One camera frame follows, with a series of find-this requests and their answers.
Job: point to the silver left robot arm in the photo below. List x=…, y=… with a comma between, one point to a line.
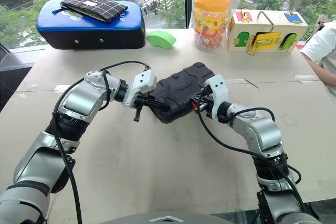
x=78, y=98

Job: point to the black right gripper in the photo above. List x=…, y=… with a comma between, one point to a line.
x=207, y=103

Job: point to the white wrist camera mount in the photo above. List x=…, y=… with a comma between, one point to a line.
x=219, y=87
x=143, y=81

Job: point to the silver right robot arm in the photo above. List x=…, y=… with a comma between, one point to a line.
x=262, y=129

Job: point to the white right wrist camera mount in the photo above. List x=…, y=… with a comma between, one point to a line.
x=219, y=87

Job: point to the person's bare forearm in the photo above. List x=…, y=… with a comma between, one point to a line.
x=321, y=74

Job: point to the dark window ledge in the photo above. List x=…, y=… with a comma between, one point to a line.
x=13, y=72

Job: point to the black rugged case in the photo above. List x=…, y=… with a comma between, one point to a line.
x=181, y=85

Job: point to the black white checked pouch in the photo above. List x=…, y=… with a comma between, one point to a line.
x=92, y=5

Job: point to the toy jar with orange lid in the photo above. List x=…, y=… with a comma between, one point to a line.
x=211, y=19

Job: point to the green curved block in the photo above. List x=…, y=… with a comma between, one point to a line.
x=161, y=40

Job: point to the blue black padded case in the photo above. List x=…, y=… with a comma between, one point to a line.
x=78, y=32

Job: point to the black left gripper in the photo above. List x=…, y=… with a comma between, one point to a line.
x=144, y=99

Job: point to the wooden latch box toy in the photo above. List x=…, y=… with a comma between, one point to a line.
x=265, y=27

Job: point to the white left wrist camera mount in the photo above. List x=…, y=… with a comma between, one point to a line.
x=143, y=81

